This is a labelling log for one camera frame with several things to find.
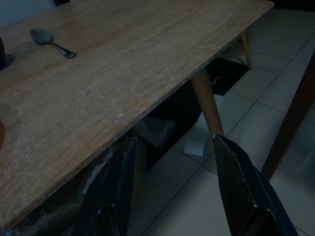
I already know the grey plastic bag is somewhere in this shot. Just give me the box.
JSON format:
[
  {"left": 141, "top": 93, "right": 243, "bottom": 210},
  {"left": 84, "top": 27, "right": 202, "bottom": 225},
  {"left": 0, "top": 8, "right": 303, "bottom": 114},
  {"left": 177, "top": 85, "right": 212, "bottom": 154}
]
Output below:
[{"left": 136, "top": 117, "right": 177, "bottom": 148}]

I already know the tapered wooden table leg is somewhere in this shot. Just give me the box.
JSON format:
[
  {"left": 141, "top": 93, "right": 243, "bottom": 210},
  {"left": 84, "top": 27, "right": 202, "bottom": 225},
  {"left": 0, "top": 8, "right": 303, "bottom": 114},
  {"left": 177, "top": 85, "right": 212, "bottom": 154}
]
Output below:
[
  {"left": 191, "top": 67, "right": 225, "bottom": 138},
  {"left": 239, "top": 34, "right": 253, "bottom": 71}
]

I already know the dark grey cup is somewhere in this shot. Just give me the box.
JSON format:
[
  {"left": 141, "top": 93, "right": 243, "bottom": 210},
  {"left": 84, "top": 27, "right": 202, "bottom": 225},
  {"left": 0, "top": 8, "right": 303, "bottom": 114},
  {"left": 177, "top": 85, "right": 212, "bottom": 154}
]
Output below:
[{"left": 0, "top": 36, "right": 7, "bottom": 70}]

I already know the black storage box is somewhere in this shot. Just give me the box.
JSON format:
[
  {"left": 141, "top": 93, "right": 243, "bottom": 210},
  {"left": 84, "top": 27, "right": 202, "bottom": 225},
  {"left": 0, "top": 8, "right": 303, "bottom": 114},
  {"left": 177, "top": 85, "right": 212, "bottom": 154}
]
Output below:
[{"left": 144, "top": 57, "right": 248, "bottom": 171}]

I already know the silver metal spoon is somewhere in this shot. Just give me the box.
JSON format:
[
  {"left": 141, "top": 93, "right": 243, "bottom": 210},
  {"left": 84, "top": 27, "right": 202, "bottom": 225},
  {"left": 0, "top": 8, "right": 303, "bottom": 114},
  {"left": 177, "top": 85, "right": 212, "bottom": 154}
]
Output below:
[{"left": 30, "top": 27, "right": 77, "bottom": 59}]

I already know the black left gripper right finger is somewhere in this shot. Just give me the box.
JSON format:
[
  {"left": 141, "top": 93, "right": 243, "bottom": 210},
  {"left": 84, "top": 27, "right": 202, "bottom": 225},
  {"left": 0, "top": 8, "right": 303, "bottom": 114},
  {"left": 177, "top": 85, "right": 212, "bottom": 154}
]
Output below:
[{"left": 212, "top": 134, "right": 300, "bottom": 236}]

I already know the dark brown wooden beam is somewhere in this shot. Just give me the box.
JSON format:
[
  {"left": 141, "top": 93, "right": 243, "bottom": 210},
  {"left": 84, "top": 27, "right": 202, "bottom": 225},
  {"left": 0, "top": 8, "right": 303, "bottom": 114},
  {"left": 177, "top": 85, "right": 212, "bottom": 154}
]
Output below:
[{"left": 260, "top": 51, "right": 315, "bottom": 180}]

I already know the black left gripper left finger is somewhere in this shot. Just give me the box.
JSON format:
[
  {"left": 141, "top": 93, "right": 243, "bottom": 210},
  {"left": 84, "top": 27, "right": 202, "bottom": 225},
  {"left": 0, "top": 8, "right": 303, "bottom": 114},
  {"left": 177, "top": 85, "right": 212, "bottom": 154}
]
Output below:
[{"left": 73, "top": 136, "right": 148, "bottom": 236}]

